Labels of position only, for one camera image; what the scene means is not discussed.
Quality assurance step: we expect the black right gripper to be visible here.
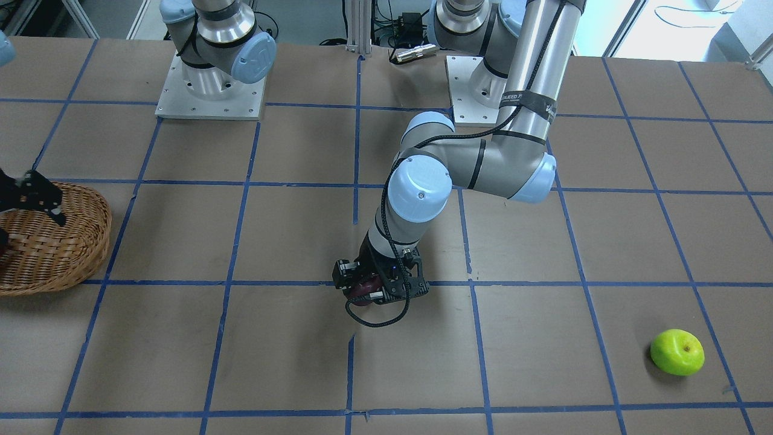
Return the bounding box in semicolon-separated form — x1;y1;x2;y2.
1;170;66;227

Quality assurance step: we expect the aluminium frame post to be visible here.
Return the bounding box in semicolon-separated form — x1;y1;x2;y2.
342;1;373;59

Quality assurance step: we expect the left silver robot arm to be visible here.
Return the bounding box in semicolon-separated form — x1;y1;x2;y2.
332;1;586;306

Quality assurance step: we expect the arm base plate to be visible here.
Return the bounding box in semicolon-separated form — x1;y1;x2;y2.
446;55;506;127
155;57;267;121

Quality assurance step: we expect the green apple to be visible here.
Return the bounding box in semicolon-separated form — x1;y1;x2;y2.
649;329;706;376

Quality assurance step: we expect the dark red apple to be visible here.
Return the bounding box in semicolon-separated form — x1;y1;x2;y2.
347;275;383;308

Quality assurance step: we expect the wicker basket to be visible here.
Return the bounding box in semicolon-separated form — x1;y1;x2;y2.
1;182;112;297

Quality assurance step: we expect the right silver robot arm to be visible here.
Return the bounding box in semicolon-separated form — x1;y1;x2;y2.
156;1;278;120

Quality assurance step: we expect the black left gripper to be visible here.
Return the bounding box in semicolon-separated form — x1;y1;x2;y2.
332;235;429;304

